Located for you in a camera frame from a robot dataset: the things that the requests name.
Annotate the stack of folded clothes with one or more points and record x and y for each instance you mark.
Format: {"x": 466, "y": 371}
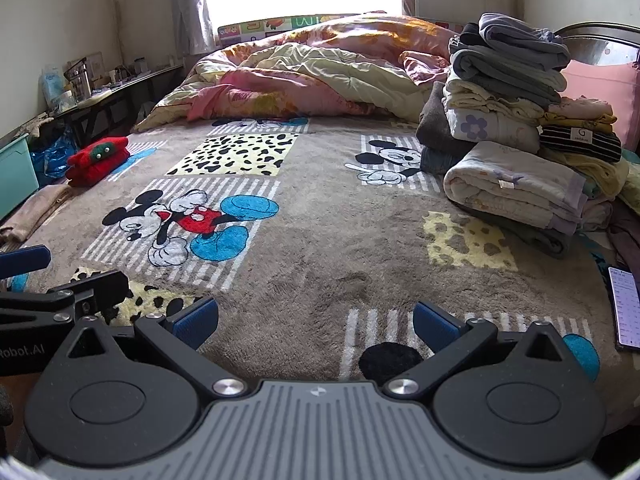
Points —
{"x": 500, "y": 110}

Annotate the red knit sweater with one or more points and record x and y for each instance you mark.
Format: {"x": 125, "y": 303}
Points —
{"x": 102, "y": 152}

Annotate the grey cartoon printed blanket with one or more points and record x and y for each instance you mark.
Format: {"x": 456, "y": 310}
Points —
{"x": 325, "y": 240}

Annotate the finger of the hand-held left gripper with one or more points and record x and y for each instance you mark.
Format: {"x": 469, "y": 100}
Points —
{"x": 25, "y": 259}
{"x": 100, "y": 287}

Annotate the dark purple garment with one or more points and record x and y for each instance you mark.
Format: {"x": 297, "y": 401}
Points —
{"x": 625, "y": 240}

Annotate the dark desk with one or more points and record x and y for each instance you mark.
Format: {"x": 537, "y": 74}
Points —
{"x": 125, "y": 85}

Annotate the light blue packet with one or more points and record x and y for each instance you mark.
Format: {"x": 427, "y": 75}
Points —
{"x": 52, "y": 87}

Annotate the silver metal container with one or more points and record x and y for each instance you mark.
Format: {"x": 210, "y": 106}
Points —
{"x": 80, "y": 80}

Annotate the pink pillow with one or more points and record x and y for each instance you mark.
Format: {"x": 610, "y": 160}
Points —
{"x": 605, "y": 85}

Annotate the smartphone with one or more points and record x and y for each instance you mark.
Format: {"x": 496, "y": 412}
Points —
{"x": 627, "y": 310}

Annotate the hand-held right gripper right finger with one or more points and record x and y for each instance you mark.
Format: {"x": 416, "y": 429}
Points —
{"x": 435, "y": 327}

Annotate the red fleece garment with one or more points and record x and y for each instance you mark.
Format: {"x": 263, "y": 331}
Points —
{"x": 80, "y": 176}

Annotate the teal storage box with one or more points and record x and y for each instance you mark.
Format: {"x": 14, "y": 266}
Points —
{"x": 17, "y": 175}

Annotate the floral pink yellow quilt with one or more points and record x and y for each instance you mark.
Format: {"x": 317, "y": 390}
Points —
{"x": 310, "y": 75}

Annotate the beige cloth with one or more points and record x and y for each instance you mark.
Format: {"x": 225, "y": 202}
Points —
{"x": 30, "y": 215}

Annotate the blue plastic bag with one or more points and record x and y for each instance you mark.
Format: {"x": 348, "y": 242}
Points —
{"x": 50, "y": 157}

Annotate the colourful foam mat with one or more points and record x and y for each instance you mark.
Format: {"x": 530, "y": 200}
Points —
{"x": 250, "y": 27}

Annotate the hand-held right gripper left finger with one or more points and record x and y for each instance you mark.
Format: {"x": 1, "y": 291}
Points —
{"x": 192, "y": 322}

